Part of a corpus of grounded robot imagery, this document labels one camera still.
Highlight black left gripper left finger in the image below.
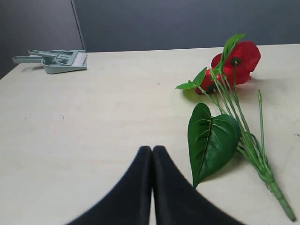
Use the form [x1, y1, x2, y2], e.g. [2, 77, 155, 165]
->
[69, 146, 152, 225]

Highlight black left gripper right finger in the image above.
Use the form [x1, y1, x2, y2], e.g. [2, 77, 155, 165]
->
[152, 145, 241, 225]

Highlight artificial red anthurium plant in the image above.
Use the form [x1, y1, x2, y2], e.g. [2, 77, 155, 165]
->
[177, 33, 296, 222]

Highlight teal hand brush white bristles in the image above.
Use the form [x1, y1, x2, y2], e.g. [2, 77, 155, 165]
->
[28, 50, 88, 67]

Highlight teal plastic dustpan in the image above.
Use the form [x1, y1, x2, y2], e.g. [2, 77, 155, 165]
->
[12, 50, 87, 74]

